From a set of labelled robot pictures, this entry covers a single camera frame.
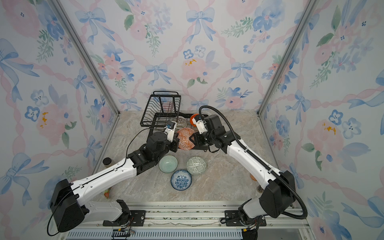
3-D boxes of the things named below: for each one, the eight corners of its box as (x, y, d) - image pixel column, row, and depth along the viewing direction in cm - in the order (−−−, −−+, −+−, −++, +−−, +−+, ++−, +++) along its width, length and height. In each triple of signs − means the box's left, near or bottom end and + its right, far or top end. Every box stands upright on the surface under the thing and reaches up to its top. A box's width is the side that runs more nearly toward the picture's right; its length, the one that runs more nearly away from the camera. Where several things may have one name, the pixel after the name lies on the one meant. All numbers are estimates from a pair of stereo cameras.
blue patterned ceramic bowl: (170, 190, 84) (169, 188, 81) (172, 172, 91) (171, 169, 87) (192, 190, 84) (192, 188, 81) (192, 172, 91) (192, 169, 87)
